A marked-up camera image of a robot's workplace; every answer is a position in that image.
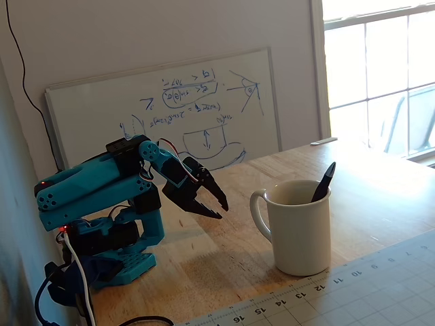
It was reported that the white power cable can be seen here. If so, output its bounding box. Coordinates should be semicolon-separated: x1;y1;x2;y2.
63;233;98;326

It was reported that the black cable loop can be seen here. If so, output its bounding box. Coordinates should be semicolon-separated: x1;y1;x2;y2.
117;315;176;326

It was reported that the white window frame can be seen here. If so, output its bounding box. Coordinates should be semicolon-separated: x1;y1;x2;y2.
309;0;435;168

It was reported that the grey cutting mat with ruler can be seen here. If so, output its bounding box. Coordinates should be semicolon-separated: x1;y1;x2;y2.
176;228;435;326

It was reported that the teal black gripper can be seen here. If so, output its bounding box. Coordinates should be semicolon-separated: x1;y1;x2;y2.
154;150;230;220

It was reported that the cream ceramic mug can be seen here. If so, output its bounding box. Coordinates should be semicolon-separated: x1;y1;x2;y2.
249;179;332;276

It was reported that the thin black wall cable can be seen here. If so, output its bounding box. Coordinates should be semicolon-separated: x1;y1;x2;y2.
4;0;65;173

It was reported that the whiteboard with blue writing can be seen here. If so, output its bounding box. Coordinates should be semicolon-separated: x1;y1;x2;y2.
44;46;283;173

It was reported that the red white servo wire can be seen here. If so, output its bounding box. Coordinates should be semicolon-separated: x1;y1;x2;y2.
158;137;198;187

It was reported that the black pen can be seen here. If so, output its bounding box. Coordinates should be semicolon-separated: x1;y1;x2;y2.
309;161;337;204

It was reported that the outdoor chair behind window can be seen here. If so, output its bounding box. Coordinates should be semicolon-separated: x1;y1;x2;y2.
382;84;435;158

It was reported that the dark blue table clamp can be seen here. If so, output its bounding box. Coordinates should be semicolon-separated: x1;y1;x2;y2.
46;256;124;306

